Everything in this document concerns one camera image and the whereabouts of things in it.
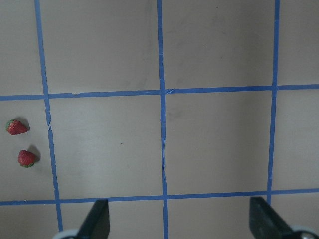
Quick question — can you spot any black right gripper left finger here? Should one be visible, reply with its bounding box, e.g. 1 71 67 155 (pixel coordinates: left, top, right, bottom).
53 199 111 239

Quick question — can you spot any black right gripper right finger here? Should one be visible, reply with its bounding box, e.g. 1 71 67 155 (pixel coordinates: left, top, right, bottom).
249 197 319 239

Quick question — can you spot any red strawberry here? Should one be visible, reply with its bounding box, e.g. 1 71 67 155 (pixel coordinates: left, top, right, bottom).
5 119 28 136
18 150 37 168

